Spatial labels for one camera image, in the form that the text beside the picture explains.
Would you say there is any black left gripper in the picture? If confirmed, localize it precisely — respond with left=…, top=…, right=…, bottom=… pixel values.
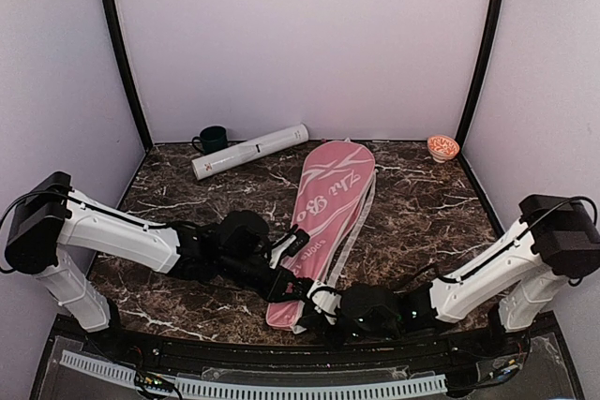
left=218, top=253, right=303, bottom=306

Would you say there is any pink racket bag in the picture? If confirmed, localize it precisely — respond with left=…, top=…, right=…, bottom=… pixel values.
left=266, top=140, right=376, bottom=333

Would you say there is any white shuttlecock tube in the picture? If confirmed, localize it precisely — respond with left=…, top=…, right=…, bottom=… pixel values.
left=191, top=124, right=308, bottom=180

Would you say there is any orange patterned tube lid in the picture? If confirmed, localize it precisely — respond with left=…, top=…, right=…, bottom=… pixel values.
left=427, top=135, right=460, bottom=163

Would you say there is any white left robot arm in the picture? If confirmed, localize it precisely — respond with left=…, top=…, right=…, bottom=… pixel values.
left=1, top=171, right=313, bottom=359

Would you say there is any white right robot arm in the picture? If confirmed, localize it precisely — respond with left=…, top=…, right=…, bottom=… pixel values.
left=310, top=195, right=599, bottom=357

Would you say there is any dark green mug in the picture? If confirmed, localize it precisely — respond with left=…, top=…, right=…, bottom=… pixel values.
left=191, top=126, right=228, bottom=155

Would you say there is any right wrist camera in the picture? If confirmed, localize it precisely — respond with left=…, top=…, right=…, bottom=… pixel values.
left=307, top=280, right=341, bottom=325

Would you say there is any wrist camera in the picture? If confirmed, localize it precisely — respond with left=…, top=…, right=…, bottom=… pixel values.
left=282, top=225, right=310, bottom=257
left=307, top=280, right=341, bottom=325

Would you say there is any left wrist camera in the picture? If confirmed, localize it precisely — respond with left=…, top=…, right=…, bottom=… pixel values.
left=282, top=225, right=310, bottom=257

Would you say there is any grey slotted cable duct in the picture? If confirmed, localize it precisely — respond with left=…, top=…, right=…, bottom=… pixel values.
left=59, top=350, right=448, bottom=399

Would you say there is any right black frame post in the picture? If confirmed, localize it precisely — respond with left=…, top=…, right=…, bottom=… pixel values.
left=455, top=0, right=503, bottom=146

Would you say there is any black frame post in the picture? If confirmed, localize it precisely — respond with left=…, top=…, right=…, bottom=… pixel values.
left=101, top=0, right=154, bottom=152
left=455, top=0, right=503, bottom=146

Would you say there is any left black frame post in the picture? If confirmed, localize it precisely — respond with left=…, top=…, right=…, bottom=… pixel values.
left=101, top=0, right=154, bottom=152

